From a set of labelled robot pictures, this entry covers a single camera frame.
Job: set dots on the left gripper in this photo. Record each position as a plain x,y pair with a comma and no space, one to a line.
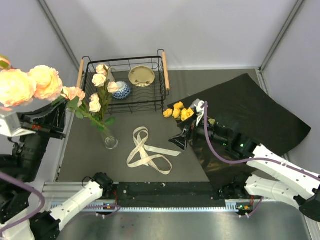
53,114

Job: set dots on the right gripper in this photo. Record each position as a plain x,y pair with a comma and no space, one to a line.
180,140

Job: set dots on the yellow rose bunch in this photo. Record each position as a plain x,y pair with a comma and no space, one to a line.
179,112

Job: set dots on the white printed ribbon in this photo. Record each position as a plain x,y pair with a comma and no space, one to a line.
144,155

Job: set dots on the pink peony stem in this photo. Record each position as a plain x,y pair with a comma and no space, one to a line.
19,88

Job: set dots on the pale pink rose spray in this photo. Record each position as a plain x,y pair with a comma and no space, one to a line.
100,100

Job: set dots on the black wrapping paper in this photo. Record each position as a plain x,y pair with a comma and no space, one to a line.
241,104

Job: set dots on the large peach peony stem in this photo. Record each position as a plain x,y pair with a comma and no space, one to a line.
72,92

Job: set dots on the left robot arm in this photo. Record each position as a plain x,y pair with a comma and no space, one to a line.
21,214

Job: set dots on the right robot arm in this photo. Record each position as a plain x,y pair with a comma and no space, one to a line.
289,184

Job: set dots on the clear glass vase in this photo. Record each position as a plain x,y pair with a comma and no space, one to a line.
110,141

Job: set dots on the beige paper cup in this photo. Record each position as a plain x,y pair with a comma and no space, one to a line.
110,75

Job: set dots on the blue white patterned bowl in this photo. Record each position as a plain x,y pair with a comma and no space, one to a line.
123,92

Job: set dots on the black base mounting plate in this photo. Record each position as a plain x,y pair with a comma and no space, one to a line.
167,194

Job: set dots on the cream floral plate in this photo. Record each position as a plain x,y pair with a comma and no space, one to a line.
141,76

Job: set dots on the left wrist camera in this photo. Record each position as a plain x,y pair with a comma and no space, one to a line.
9,123

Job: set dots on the black wire dish rack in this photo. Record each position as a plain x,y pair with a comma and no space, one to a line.
151,98

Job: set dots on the grey slotted cable duct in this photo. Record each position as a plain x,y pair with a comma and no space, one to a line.
104,207

